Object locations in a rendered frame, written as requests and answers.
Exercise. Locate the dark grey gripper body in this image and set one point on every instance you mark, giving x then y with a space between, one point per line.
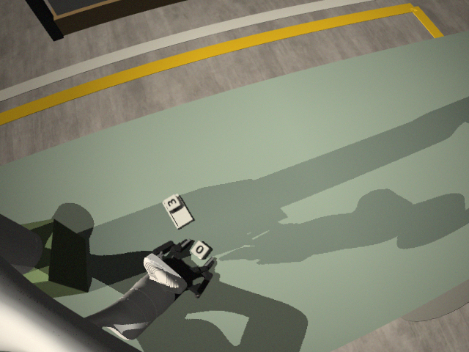
181 265

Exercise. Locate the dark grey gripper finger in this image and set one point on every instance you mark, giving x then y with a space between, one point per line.
175 248
197 272

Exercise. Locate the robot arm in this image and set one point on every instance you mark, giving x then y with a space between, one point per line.
32 321

